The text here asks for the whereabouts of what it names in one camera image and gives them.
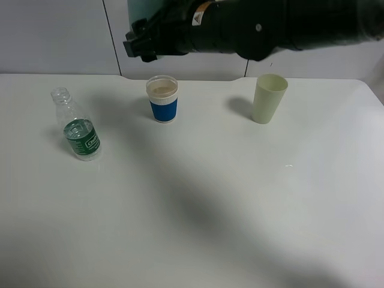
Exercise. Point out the blue sleeved paper cup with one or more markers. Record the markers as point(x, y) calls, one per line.
point(162, 92)

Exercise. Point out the pale green plastic cup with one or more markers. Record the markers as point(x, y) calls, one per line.
point(270, 89)

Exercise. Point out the clear bottle green label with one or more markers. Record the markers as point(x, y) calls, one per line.
point(76, 126)

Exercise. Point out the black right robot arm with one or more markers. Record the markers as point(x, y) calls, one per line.
point(254, 30)

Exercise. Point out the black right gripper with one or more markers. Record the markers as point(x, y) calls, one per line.
point(167, 31)

